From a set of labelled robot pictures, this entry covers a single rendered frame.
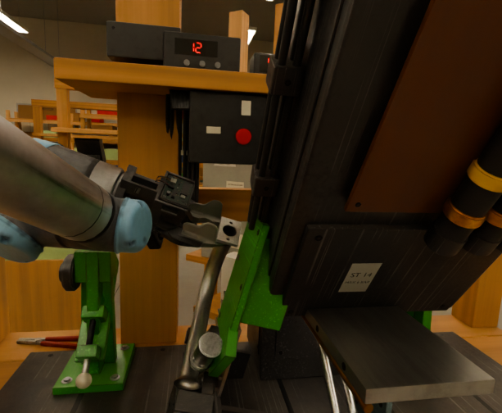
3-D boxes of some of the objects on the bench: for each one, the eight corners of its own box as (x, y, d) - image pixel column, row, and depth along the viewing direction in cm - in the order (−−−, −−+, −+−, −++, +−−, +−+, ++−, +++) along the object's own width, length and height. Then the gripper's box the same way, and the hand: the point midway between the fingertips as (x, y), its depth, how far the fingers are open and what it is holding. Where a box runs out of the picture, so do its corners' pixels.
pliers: (86, 338, 91) (86, 334, 91) (77, 350, 86) (76, 345, 86) (24, 337, 90) (24, 333, 90) (11, 348, 85) (11, 343, 85)
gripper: (110, 194, 52) (241, 240, 57) (134, 149, 59) (248, 193, 64) (104, 226, 58) (223, 265, 63) (126, 182, 65) (232, 220, 70)
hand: (223, 235), depth 65 cm, fingers closed on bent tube, 3 cm apart
